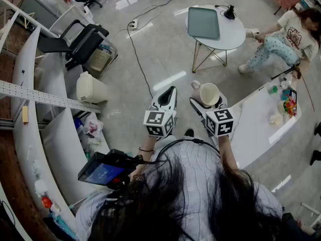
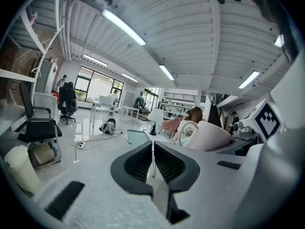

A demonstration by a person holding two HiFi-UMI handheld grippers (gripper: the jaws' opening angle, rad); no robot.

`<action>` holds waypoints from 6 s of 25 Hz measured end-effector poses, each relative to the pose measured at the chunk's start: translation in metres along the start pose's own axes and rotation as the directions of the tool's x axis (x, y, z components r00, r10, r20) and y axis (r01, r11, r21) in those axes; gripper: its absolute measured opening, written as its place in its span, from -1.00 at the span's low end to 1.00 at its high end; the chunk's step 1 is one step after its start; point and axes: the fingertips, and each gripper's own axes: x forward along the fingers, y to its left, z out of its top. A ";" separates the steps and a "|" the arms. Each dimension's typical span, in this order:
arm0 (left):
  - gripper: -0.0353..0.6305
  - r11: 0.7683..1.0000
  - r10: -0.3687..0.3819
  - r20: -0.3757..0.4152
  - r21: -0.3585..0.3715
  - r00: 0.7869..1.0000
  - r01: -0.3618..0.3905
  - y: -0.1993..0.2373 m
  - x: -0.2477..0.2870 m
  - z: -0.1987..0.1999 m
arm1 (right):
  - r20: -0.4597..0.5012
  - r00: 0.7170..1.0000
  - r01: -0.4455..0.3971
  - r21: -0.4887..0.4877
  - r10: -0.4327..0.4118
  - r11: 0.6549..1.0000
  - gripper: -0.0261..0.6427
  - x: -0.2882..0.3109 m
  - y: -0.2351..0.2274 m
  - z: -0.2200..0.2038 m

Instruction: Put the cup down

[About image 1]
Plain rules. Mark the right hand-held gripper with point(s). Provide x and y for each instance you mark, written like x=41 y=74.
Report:
x=220 y=123

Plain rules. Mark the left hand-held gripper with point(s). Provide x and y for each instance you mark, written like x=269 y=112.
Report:
x=160 y=123

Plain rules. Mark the cream ceramic mug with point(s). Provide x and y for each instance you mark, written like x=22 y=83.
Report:
x=209 y=94

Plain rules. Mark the grey-green tray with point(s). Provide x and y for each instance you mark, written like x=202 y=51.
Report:
x=203 y=22

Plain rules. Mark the person's left forearm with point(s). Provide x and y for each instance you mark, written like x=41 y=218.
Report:
x=146 y=144

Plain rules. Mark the person's right forearm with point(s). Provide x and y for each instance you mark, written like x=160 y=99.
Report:
x=227 y=152

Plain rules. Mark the small green cup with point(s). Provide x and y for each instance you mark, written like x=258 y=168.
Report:
x=273 y=90

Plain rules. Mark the person's black shoe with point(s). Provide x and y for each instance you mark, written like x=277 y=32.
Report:
x=189 y=133

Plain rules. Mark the black wrist band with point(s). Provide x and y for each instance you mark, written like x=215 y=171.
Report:
x=145 y=150

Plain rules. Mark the person's light striped shirt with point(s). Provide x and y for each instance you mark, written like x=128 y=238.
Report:
x=198 y=164

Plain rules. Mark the small cream bowl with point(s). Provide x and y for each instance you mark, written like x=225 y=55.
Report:
x=276 y=120

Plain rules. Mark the round white side table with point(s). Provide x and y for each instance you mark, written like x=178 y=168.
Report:
x=230 y=38

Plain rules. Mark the cream trash bin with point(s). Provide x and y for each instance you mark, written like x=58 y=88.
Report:
x=92 y=89

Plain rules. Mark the wicker basket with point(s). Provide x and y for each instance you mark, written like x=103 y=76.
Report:
x=100 y=59

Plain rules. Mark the white plastic bag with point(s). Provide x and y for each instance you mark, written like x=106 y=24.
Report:
x=92 y=127

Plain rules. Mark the colourful flower bunch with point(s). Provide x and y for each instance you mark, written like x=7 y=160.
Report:
x=291 y=107

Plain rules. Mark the white power strip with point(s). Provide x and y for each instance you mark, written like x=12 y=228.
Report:
x=134 y=24

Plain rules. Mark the blue packet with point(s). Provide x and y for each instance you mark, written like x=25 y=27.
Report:
x=78 y=124

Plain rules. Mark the black mesh chair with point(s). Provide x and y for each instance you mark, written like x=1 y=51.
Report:
x=85 y=46

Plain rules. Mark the black chest monitor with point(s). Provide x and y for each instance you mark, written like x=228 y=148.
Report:
x=100 y=174

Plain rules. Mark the white shelf unit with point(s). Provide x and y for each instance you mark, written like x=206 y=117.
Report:
x=52 y=139

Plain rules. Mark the white office chair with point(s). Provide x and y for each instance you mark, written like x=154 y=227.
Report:
x=67 y=19

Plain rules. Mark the yellow foam block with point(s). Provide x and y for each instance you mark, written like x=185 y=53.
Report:
x=25 y=114

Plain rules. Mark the grey cabinet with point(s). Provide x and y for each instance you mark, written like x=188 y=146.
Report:
x=40 y=6

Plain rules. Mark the perforated metal rail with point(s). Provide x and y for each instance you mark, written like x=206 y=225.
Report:
x=37 y=95

